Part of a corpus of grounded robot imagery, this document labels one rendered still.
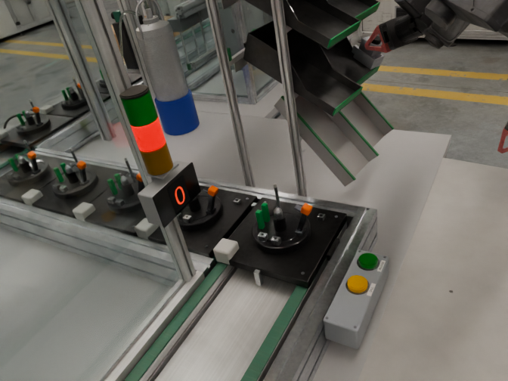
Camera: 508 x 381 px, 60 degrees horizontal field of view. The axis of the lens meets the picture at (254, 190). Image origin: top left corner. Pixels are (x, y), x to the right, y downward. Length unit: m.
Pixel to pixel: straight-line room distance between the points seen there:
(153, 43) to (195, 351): 1.18
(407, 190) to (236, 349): 0.71
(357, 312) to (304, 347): 0.13
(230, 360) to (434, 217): 0.67
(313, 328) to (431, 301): 0.30
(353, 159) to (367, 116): 0.19
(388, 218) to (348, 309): 0.42
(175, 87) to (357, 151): 0.86
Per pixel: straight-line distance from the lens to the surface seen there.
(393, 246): 1.18
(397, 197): 1.33
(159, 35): 1.76
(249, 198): 1.20
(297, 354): 0.85
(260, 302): 1.00
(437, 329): 1.02
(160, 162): 0.81
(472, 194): 1.37
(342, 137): 1.24
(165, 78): 1.80
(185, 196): 0.87
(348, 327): 0.88
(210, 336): 0.97
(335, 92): 1.14
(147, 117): 0.77
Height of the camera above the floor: 1.66
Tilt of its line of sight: 34 degrees down
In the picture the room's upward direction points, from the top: 12 degrees counter-clockwise
